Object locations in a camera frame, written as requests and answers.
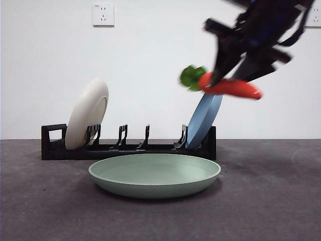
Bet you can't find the black plate rack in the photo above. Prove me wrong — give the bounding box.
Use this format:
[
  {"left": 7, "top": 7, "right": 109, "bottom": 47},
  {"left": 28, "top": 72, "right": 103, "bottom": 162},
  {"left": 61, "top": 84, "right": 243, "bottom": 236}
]
[{"left": 41, "top": 124, "right": 217, "bottom": 161}]

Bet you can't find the cream plate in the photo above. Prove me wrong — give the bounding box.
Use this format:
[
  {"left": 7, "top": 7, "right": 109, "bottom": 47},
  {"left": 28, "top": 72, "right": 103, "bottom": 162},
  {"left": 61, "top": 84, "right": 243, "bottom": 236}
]
[{"left": 65, "top": 77, "right": 110, "bottom": 151}]

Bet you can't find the blue plate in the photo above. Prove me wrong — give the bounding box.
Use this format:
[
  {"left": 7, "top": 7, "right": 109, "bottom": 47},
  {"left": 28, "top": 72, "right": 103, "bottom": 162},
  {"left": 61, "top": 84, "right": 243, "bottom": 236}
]
[{"left": 185, "top": 93, "right": 223, "bottom": 149}]

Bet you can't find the green plate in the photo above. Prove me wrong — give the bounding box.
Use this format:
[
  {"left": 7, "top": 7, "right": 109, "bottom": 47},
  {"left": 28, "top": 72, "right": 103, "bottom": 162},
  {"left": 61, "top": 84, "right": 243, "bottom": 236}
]
[{"left": 88, "top": 153, "right": 222, "bottom": 200}]

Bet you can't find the orange carrot with green leaves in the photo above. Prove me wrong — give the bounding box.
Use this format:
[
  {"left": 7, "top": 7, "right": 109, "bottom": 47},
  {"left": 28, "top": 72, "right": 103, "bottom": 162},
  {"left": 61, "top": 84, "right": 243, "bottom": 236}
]
[{"left": 179, "top": 64, "right": 263, "bottom": 100}]

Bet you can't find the white wall socket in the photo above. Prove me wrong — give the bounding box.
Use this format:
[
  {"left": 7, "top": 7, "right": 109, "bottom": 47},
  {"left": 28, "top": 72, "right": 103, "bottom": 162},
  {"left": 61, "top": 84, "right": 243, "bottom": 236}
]
[
  {"left": 304, "top": 6, "right": 321, "bottom": 28},
  {"left": 93, "top": 4, "right": 115, "bottom": 27}
]

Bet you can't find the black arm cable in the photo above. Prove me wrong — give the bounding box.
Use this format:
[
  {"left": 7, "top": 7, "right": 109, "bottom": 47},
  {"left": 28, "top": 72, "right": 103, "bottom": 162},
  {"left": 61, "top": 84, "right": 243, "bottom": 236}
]
[{"left": 275, "top": 5, "right": 310, "bottom": 48}]

